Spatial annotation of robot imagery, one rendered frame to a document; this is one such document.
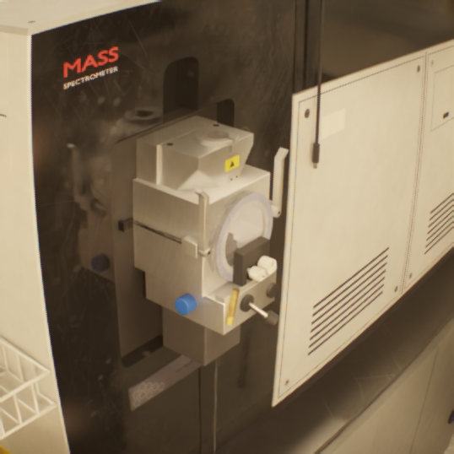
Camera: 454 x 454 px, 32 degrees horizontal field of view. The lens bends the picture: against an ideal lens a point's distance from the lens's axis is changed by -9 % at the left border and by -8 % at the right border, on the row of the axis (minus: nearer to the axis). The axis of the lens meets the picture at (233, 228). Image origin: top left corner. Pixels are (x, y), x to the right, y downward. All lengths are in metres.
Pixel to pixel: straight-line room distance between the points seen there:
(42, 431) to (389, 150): 0.69
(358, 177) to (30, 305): 0.58
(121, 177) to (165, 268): 0.10
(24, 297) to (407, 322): 0.93
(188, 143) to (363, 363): 0.74
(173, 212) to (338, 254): 0.46
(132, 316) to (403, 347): 0.72
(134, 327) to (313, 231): 0.33
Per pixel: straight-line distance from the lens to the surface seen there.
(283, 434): 1.27
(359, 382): 1.39
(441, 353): 1.67
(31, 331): 0.80
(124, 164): 0.80
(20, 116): 0.69
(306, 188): 1.07
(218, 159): 0.78
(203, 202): 0.74
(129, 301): 0.87
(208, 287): 0.80
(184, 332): 0.88
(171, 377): 0.96
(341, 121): 1.10
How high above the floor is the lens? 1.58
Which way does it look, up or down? 27 degrees down
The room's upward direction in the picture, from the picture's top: 2 degrees clockwise
